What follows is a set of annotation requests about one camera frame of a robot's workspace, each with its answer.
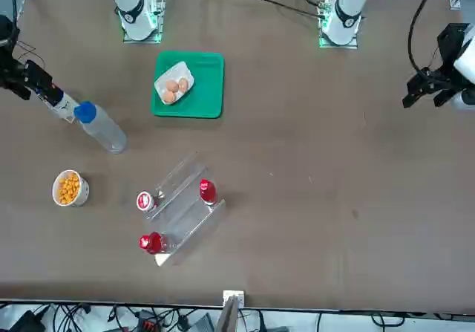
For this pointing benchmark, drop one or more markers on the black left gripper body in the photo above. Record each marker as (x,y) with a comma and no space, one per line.
(451,42)

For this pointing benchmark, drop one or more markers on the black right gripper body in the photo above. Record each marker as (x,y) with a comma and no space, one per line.
(11,68)

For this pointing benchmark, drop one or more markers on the blue white milk carton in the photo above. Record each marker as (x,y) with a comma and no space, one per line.
(65,107)

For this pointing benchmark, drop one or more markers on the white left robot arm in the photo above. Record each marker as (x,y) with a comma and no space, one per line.
(349,1)

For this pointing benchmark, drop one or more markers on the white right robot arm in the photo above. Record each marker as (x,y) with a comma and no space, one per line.
(133,5)

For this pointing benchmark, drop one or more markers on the clear acrylic display stand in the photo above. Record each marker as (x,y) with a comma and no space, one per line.
(189,217)

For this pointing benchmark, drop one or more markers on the clear bottle with blue cap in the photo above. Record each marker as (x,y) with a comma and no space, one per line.
(102,129)

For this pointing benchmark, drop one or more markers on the paper cup of orange snacks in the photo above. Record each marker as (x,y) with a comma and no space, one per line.
(68,189)

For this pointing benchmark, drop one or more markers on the brown egg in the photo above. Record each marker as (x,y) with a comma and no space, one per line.
(184,84)
(171,85)
(169,96)

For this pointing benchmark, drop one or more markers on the white egg holder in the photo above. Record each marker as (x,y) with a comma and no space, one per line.
(174,73)

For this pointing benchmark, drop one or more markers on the small red cola can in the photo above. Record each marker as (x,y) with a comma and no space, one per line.
(144,201)

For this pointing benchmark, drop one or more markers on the green plastic tray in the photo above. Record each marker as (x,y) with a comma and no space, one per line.
(208,87)

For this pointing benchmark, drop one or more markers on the red cola bottle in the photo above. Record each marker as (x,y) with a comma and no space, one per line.
(152,243)
(208,192)

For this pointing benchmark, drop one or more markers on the black power adapter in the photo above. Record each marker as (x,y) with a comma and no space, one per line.
(26,321)

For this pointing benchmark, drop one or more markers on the black orange connector device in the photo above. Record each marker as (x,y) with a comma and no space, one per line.
(146,322)

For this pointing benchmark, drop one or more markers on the grey power adapter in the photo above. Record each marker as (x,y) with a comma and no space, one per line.
(203,324)

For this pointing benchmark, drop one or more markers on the aluminium corner bracket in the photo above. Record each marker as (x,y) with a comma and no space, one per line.
(455,1)

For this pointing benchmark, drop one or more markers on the aluminium frame post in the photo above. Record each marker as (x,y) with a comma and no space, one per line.
(230,309)

